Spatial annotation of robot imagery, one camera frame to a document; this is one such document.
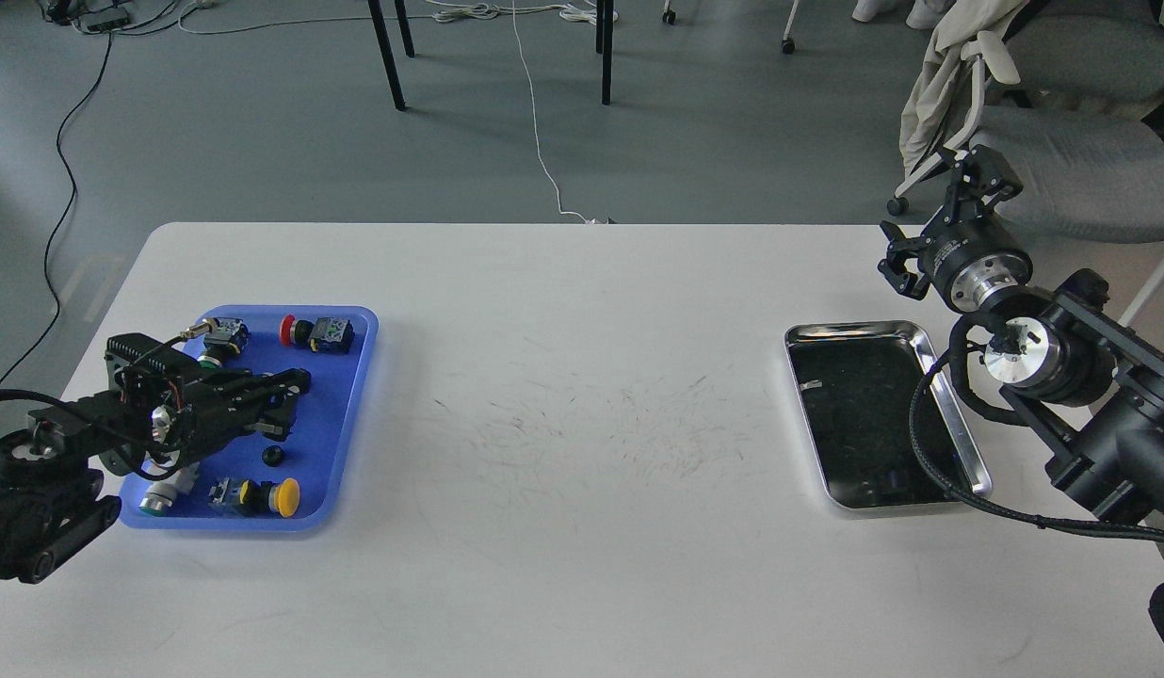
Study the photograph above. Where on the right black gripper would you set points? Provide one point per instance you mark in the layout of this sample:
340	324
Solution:
982	259

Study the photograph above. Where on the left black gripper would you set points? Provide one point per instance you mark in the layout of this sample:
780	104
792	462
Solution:
173	408

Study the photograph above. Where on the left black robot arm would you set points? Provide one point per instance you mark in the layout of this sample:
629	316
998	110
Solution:
52	474

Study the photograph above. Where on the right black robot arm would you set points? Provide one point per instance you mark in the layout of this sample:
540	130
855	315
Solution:
1051	361

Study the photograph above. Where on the blue plastic tray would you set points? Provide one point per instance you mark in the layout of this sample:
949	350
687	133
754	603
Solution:
316	450

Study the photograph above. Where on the silver metal tray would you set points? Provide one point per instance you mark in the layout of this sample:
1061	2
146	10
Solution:
855	382

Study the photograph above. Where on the yellow mushroom push button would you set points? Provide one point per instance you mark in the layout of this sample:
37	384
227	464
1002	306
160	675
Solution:
248	498

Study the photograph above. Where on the beige jacket on chair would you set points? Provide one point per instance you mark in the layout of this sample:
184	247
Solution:
953	24

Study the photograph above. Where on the orange grey push button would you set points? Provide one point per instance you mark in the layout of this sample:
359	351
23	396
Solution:
162	495

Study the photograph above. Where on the grey office chair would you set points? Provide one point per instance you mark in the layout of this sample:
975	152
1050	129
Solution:
1062	95

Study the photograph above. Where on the chair caster wheel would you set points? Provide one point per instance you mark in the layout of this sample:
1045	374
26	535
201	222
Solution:
788	43

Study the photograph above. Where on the black table leg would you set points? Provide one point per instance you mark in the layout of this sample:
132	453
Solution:
378	19
605	28
404	27

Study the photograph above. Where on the black table leg right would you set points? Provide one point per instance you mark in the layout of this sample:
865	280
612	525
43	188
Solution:
605	28

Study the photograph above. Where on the power strip on floor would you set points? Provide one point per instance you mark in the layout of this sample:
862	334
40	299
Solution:
102	20

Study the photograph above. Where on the black table leg rear left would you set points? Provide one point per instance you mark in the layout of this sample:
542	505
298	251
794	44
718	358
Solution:
404	27

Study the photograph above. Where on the green push button switch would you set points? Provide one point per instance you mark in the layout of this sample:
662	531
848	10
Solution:
224	343

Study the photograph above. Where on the red push button switch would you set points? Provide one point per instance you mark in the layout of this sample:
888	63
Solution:
333	335

